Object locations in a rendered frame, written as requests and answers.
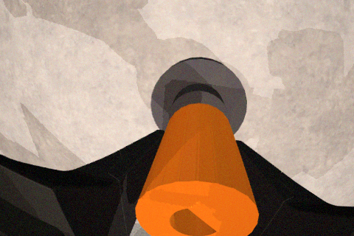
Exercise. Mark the orange knob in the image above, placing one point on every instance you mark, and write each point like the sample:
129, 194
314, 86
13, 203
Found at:
197, 185

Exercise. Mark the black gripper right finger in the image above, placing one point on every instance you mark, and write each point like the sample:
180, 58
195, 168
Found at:
288, 209

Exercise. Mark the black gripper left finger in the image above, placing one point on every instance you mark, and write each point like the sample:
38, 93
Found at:
98, 199

